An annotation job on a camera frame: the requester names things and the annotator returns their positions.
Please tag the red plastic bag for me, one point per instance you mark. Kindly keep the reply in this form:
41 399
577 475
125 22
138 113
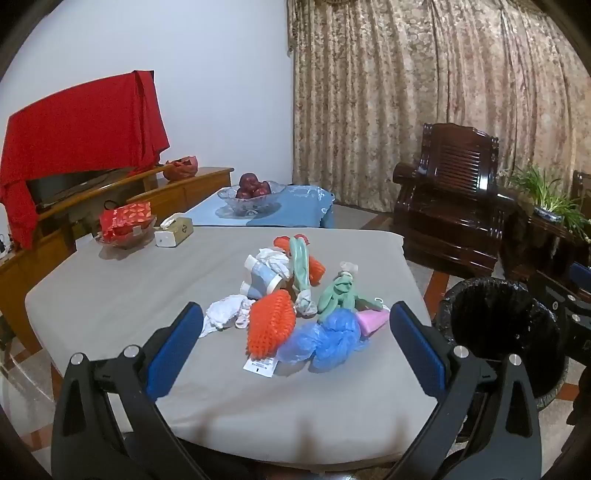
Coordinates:
290 241

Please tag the white cloth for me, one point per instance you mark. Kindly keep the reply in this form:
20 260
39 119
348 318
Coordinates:
226 314

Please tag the dark wooden side table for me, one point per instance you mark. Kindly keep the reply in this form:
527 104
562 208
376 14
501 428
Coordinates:
531 249

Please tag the small orange foam net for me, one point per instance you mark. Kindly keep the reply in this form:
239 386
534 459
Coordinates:
317 270

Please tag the red gift box in bowl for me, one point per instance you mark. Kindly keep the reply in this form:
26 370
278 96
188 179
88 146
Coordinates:
125 219

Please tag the black trash bin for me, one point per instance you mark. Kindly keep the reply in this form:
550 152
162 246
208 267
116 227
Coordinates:
501 332

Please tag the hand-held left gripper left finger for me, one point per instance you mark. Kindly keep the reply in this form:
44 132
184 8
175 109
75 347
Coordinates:
175 344

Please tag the beige tissue box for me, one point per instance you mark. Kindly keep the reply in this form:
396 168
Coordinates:
174 231

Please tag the wooden cabinet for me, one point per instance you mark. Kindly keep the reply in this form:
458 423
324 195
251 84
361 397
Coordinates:
37 258

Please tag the white plastic bag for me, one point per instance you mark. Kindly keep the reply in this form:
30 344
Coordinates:
273 259

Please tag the blue plastic bag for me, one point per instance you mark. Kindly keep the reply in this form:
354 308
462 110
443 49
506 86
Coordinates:
298 346
336 344

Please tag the dark wooden armchair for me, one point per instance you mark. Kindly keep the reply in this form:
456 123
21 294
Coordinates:
455 203

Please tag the white paper tag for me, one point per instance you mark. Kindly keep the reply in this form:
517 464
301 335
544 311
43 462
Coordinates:
261 367

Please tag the red apple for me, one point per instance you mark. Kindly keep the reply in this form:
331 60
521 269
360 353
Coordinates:
242 194
249 181
264 189

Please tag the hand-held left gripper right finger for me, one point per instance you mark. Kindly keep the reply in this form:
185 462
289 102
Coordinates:
418 346

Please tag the glass fruit bowl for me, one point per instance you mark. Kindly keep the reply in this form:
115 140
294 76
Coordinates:
251 203

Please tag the black television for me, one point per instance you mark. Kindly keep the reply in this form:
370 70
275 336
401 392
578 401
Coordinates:
64 187

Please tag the blue tablecloth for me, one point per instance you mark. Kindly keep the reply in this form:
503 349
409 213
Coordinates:
304 207

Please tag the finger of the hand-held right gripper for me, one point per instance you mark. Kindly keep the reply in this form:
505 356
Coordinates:
581 274
554 295

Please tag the red cloth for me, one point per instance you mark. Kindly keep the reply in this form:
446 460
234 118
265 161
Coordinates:
78 124

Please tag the floral beige curtain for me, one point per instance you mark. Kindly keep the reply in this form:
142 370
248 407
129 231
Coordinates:
415 83

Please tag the large orange foam net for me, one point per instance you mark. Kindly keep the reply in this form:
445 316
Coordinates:
271 325

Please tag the green potted plant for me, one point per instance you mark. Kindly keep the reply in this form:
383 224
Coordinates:
549 196

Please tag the blue and white box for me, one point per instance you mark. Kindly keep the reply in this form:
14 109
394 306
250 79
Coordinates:
261 281

